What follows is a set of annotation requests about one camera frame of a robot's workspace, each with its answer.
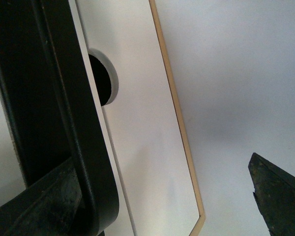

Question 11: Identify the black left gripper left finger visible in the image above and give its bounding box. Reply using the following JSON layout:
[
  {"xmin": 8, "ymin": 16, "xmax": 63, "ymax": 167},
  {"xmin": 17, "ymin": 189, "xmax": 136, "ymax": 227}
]
[{"xmin": 0, "ymin": 159, "xmax": 82, "ymax": 236}]

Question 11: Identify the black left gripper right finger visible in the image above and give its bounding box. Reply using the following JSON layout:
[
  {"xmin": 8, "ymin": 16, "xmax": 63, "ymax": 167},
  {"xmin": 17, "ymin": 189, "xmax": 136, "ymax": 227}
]
[{"xmin": 248, "ymin": 153, "xmax": 295, "ymax": 236}]

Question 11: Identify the wooden drawer cabinet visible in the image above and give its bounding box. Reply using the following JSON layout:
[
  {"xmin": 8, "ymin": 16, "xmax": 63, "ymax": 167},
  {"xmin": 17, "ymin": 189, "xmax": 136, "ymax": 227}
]
[{"xmin": 149, "ymin": 0, "xmax": 206, "ymax": 236}]

